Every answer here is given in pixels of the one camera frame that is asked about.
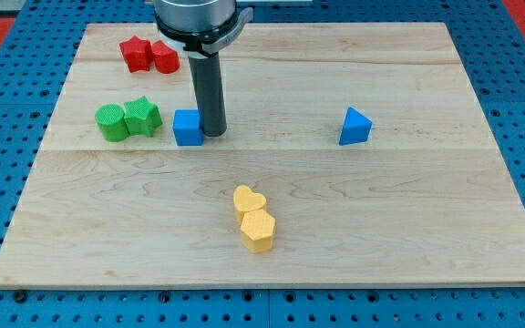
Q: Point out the yellow heart block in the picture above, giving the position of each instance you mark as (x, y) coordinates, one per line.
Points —
(246, 200)

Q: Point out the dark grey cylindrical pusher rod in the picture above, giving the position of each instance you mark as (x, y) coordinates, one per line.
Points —
(207, 84)

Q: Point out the blue cube block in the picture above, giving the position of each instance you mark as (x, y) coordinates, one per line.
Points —
(187, 127)

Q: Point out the red star block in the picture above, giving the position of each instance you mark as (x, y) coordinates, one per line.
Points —
(137, 54)

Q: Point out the yellow hexagon block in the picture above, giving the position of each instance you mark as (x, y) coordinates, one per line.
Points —
(258, 230)

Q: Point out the green star block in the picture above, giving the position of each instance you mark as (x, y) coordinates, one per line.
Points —
(142, 117)

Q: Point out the green cylinder block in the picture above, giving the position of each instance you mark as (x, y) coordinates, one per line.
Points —
(110, 119)

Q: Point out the wooden board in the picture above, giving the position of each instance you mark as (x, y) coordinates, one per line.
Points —
(426, 202)

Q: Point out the blue triangle block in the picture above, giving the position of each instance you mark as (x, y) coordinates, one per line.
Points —
(356, 128)

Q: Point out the red rounded block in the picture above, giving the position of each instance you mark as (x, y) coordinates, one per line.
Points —
(166, 59)

